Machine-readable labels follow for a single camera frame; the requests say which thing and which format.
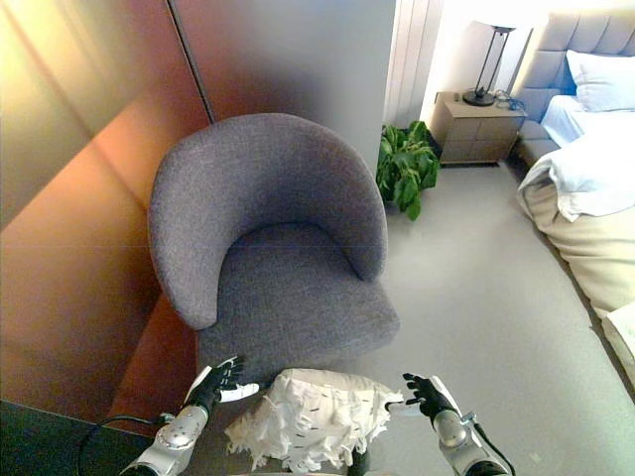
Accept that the white bed pillow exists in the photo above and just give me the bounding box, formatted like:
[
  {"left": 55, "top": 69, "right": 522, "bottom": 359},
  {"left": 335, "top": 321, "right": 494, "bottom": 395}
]
[{"left": 564, "top": 48, "right": 635, "bottom": 113}]

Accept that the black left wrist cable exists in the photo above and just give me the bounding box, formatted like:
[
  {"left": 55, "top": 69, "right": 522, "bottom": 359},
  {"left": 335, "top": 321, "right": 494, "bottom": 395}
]
[{"left": 78, "top": 414, "right": 170, "bottom": 476}]

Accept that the grey upholstered headboard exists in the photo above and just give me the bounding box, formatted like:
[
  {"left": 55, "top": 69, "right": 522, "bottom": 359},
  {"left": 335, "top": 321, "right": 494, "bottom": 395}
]
[{"left": 509, "top": 13, "right": 635, "bottom": 145}]

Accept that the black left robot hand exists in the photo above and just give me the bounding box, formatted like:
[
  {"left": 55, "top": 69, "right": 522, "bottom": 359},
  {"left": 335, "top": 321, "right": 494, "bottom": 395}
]
[{"left": 186, "top": 355, "right": 261, "bottom": 409}]

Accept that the beige bedside table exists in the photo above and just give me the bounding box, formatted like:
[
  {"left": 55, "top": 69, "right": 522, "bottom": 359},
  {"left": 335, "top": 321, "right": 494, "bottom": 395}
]
[{"left": 429, "top": 90, "right": 528, "bottom": 166}]

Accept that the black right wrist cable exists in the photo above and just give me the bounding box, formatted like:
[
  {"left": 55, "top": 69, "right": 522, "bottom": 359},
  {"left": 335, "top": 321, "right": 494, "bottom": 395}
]
[{"left": 465, "top": 411, "right": 516, "bottom": 476}]

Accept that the white fringed pillow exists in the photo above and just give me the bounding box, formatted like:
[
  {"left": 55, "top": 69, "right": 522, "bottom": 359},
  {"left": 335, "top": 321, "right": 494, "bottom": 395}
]
[{"left": 224, "top": 367, "right": 406, "bottom": 472}]

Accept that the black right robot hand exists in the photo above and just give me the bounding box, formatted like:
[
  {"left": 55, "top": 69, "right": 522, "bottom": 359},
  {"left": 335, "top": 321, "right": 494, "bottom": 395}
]
[{"left": 384, "top": 372, "right": 461, "bottom": 418}]

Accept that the green potted plant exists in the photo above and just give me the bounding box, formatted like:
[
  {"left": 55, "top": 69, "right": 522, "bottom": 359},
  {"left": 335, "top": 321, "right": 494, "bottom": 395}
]
[{"left": 375, "top": 120, "right": 442, "bottom": 222}]

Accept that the dark wooden desk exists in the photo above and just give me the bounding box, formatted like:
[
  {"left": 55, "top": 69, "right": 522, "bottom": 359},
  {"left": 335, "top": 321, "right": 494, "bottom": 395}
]
[{"left": 0, "top": 398, "right": 155, "bottom": 476}]

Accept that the black table lamp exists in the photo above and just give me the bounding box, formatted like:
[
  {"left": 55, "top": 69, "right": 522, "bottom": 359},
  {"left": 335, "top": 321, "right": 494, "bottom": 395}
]
[{"left": 461, "top": 19, "right": 518, "bottom": 107}]

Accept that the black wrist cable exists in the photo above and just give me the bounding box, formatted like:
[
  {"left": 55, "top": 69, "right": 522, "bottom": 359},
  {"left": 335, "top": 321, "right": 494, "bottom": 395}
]
[
  {"left": 465, "top": 411, "right": 516, "bottom": 476},
  {"left": 78, "top": 414, "right": 170, "bottom": 476}
]

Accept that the grey fabric tub armchair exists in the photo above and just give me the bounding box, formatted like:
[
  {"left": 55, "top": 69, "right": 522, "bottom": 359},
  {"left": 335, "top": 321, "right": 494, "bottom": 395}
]
[{"left": 147, "top": 112, "right": 402, "bottom": 383}]

